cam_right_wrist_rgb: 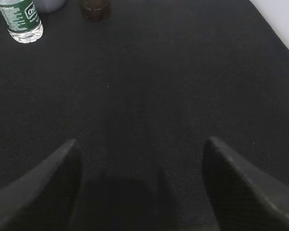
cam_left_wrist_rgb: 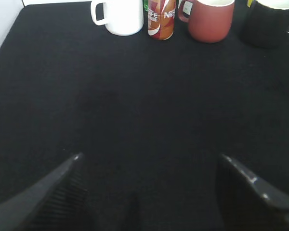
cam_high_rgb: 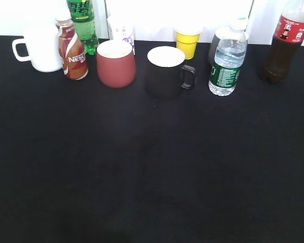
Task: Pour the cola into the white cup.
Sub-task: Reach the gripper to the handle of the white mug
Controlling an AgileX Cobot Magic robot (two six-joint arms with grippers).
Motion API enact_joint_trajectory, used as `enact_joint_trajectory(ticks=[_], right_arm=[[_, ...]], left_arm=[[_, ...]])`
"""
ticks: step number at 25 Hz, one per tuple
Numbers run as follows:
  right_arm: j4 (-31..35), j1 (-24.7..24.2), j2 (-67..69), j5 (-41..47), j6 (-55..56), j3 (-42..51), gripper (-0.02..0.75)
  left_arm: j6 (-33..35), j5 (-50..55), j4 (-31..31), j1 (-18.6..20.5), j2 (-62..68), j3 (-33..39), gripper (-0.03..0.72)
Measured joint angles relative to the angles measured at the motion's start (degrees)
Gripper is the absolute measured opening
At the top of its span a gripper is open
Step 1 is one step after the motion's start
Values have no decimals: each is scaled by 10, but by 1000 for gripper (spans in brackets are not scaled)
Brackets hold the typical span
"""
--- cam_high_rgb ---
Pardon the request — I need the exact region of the black ceramic mug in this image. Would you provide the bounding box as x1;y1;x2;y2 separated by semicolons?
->
145;46;197;99

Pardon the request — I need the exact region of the white milk bottle purple label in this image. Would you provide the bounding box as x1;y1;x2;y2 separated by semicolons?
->
107;14;135;54

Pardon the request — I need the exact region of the white ceramic mug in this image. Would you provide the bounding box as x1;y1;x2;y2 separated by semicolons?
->
12;24;62;72

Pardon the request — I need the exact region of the red ceramic mug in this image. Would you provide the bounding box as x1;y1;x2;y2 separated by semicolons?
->
96;40;136;88

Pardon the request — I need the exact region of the yellow paper cup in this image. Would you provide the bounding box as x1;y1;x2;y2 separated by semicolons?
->
174;23;203;60

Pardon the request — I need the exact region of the clear water bottle green label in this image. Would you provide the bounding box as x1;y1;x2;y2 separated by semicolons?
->
208;17;248;97

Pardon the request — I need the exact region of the green Sprite bottle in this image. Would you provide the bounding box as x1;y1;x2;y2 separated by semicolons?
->
66;0;99;55

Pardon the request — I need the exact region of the brown Nescafe coffee bottle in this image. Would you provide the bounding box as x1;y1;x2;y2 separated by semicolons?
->
56;7;89;80

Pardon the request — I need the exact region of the cola bottle red label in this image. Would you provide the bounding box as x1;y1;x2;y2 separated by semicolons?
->
260;1;304;83

